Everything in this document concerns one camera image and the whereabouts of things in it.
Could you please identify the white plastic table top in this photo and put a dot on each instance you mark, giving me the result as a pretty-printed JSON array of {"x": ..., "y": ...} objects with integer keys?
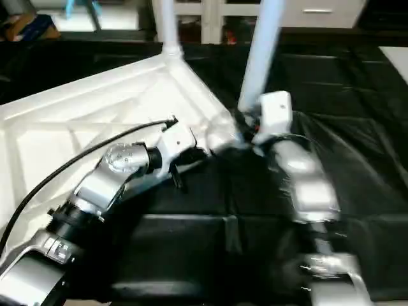
[{"x": 95, "y": 108}]

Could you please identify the blue box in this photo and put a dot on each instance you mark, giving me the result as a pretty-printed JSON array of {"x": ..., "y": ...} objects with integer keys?
[{"x": 29, "y": 27}]

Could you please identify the black work mat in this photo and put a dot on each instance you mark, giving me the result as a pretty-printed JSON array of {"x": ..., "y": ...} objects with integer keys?
[{"x": 210, "y": 248}]

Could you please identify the turquoise plastic stool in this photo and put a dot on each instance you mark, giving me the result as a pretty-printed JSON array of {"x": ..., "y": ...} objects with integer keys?
[{"x": 80, "y": 7}]

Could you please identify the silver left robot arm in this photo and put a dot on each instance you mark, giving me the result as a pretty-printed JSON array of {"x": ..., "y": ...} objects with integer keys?
[{"x": 95, "y": 185}]

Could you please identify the white drawer unit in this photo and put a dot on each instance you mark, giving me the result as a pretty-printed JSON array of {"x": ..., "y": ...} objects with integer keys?
[{"x": 319, "y": 13}]

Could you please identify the white plastic table leg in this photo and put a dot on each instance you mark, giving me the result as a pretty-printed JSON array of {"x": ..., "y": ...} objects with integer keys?
[
  {"x": 167, "y": 25},
  {"x": 261, "y": 57}
]

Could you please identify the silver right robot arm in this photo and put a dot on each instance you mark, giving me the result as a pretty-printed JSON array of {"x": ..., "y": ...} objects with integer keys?
[{"x": 306, "y": 185}]

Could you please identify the white glass door cabinet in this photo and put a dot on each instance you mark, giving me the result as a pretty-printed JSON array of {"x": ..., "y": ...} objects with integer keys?
[{"x": 210, "y": 19}]

